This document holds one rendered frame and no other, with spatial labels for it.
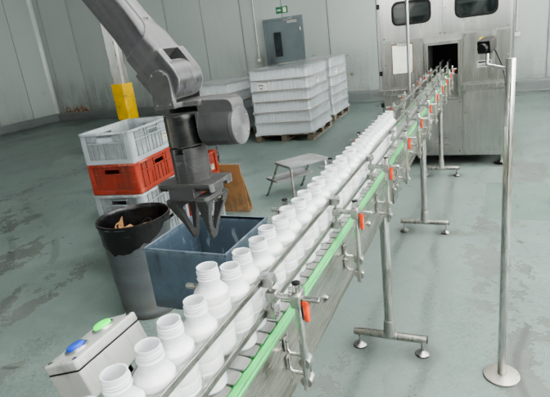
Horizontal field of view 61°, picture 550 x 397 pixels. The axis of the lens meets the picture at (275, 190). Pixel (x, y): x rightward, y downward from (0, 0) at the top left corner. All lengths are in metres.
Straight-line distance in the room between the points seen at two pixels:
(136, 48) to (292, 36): 10.97
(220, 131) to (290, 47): 11.03
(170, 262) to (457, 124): 4.38
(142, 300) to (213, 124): 2.43
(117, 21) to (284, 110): 6.91
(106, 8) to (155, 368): 0.51
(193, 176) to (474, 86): 4.83
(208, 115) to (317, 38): 10.84
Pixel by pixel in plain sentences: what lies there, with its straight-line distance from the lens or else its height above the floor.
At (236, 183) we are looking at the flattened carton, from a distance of 4.49.
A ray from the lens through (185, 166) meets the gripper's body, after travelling 0.72.
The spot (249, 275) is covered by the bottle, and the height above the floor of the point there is 1.12.
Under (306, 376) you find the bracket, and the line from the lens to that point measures 1.00.
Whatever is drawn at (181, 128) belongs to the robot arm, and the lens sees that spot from 0.71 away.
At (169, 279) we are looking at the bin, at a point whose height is 0.84.
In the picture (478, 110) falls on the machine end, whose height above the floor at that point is 0.61.
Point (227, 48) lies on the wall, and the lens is 12.46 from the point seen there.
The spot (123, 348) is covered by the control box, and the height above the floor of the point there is 1.09.
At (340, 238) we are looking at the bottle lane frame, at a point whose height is 0.99.
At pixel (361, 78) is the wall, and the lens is 11.27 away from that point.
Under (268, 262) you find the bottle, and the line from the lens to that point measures 0.95.
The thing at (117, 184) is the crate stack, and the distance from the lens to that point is 3.41.
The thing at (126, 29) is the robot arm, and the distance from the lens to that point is 0.73.
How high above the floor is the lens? 1.54
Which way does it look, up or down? 17 degrees down
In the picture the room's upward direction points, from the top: 7 degrees counter-clockwise
